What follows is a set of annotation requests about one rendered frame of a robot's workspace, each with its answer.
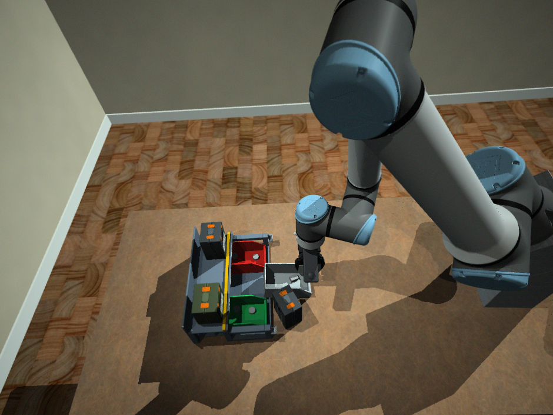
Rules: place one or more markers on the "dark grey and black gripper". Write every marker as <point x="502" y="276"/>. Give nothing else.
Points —
<point x="299" y="261"/>

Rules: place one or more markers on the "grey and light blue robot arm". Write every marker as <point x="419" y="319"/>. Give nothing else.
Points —
<point x="365" y="86"/>

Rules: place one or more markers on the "olive green case with orange latches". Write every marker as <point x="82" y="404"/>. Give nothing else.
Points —
<point x="208" y="303"/>

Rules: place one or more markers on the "green open bin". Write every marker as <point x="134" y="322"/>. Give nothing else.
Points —
<point x="243" y="317"/>

